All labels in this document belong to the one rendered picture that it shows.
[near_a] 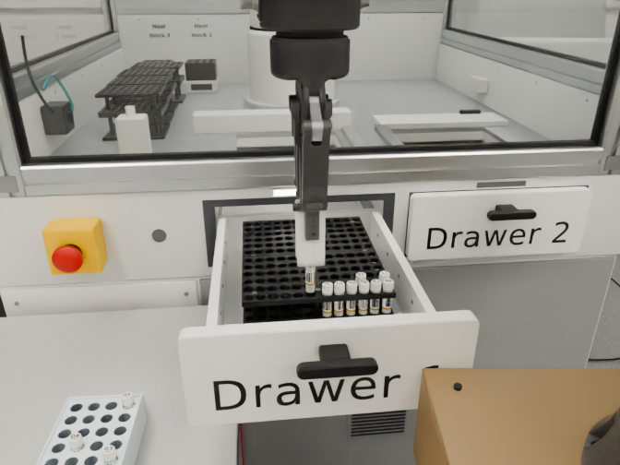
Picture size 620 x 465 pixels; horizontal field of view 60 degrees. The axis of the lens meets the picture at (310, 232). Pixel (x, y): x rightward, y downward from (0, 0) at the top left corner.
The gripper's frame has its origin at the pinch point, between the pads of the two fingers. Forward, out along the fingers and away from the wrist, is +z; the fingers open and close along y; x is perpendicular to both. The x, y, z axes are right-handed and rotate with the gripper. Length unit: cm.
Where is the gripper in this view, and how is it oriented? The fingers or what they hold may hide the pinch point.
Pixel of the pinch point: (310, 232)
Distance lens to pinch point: 58.0
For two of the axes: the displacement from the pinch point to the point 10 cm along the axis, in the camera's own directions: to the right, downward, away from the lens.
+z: 0.0, 9.1, 4.2
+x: 9.9, -0.5, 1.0
